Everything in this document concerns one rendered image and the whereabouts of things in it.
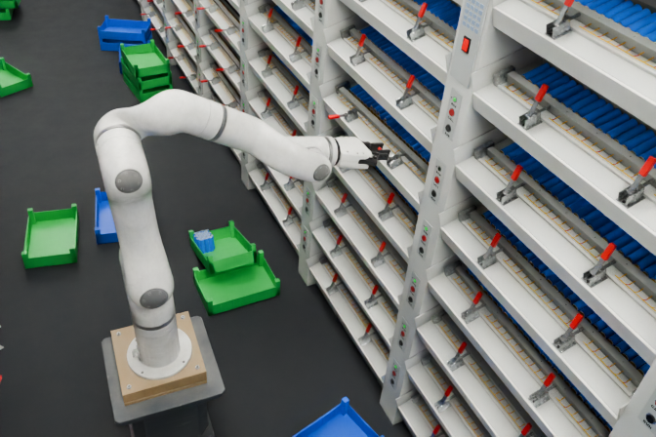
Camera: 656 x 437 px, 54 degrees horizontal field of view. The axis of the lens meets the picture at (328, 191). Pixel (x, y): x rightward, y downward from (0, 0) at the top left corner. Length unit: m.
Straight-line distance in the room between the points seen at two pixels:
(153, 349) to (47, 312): 0.85
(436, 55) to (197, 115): 0.58
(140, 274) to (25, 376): 0.96
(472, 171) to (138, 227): 0.81
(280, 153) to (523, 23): 0.61
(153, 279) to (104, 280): 1.12
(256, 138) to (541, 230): 0.67
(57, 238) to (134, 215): 1.46
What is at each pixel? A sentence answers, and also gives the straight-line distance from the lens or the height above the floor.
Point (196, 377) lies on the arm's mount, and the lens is 2.02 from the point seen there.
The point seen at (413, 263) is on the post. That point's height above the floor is 0.69.
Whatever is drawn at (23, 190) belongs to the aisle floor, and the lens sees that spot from 3.35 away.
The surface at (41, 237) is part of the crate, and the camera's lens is 3.05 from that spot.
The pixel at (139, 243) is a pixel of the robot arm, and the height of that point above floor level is 0.85.
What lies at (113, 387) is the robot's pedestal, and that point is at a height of 0.28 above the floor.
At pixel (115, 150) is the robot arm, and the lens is 1.46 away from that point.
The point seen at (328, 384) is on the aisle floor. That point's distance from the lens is 2.40.
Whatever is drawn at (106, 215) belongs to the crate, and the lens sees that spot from 3.09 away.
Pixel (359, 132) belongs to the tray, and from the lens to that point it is 1.98.
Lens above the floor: 1.94
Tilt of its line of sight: 37 degrees down
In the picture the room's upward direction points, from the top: 5 degrees clockwise
